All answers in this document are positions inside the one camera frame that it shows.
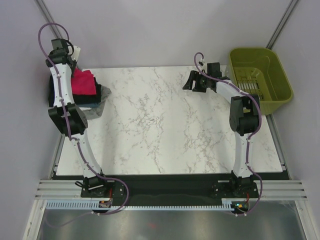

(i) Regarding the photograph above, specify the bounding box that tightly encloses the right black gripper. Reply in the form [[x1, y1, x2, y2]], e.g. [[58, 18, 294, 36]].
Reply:
[[182, 70, 211, 93]]

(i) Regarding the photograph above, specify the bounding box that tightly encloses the pink red t shirt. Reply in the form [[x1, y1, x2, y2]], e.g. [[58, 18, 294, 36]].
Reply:
[[71, 68, 97, 96]]

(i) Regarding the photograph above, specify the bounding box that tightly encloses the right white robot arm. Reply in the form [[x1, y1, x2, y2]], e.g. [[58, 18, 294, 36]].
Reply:
[[182, 62, 262, 198]]

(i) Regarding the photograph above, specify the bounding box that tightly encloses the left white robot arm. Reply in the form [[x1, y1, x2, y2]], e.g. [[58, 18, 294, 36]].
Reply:
[[46, 38, 112, 198]]

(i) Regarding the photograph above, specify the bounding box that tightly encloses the folded black t shirt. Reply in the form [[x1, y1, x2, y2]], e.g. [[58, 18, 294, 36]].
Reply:
[[48, 76, 102, 107]]

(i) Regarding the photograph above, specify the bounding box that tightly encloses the folded grey t shirt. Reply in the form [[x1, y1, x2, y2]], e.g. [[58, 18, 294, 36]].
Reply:
[[84, 86, 112, 120]]

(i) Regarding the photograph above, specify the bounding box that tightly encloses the olive green plastic basket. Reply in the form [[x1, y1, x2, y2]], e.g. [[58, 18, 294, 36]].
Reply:
[[226, 47, 294, 116]]

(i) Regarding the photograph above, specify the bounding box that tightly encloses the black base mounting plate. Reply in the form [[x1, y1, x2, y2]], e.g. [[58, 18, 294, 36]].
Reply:
[[80, 174, 260, 207]]

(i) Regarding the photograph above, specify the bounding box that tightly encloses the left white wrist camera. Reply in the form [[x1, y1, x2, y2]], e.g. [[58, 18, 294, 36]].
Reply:
[[71, 45, 81, 62]]

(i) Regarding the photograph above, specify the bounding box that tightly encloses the left vertical aluminium post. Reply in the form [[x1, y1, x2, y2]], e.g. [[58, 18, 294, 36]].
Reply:
[[34, 0, 76, 56]]

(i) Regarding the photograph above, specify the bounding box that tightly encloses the vertical aluminium post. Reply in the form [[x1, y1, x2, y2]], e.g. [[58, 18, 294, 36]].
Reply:
[[34, 0, 76, 56], [266, 0, 301, 50]]

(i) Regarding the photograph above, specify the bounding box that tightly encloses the right vertical aluminium post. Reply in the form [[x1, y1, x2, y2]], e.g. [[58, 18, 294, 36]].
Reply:
[[266, 0, 301, 50]]

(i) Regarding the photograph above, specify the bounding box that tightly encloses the aluminium frame rail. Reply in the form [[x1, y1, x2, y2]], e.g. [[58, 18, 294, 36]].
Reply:
[[35, 180, 307, 201]]

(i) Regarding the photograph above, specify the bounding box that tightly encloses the white slotted cable duct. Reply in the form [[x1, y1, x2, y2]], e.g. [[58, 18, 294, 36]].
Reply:
[[45, 198, 249, 211]]

